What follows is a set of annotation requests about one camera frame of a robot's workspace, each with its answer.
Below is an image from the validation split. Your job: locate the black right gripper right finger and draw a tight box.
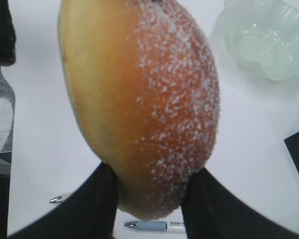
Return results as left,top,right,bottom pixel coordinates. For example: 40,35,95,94
181,168,299,239

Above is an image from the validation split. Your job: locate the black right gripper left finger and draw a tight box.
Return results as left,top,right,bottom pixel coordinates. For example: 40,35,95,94
10,163,118,239

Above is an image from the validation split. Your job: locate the sugared bread bun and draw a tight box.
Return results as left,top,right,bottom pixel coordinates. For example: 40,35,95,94
58,0,220,220

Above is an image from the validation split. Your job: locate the grey grip silver pen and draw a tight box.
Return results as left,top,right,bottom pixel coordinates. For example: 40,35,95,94
49,193,72,204

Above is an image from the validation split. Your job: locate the blue white grey-grip pen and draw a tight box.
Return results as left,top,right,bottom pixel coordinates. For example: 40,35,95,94
124,221,185,233

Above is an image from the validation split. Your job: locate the pale green wavy glass plate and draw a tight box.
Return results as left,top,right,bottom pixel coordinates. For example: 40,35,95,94
217,0,299,82

